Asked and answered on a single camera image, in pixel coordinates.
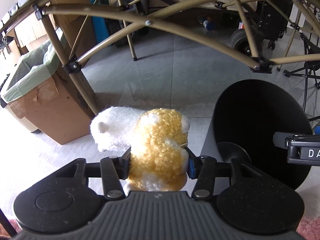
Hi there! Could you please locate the black round trash bin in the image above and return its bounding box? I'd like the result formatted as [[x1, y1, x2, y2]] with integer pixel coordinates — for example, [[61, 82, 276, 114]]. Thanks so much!
[[201, 79, 312, 190]]

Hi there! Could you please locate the cardboard box with green liner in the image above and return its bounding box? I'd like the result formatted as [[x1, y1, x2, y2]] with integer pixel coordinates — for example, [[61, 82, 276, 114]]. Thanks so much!
[[1, 40, 93, 145]]

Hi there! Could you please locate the folding slatted camping table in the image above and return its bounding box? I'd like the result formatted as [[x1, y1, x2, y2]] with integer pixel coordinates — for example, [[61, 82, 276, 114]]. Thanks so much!
[[1, 0, 319, 114]]

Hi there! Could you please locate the yellow white plush toy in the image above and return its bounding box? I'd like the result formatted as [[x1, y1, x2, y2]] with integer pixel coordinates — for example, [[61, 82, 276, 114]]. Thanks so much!
[[90, 106, 190, 193]]

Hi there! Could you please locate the black folding camp chair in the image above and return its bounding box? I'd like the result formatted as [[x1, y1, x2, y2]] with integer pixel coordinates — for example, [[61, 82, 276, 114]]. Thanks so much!
[[273, 0, 319, 111]]

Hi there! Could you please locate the black wagon wheel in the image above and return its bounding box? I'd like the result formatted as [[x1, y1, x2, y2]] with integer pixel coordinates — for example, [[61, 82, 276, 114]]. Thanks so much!
[[231, 29, 264, 56]]

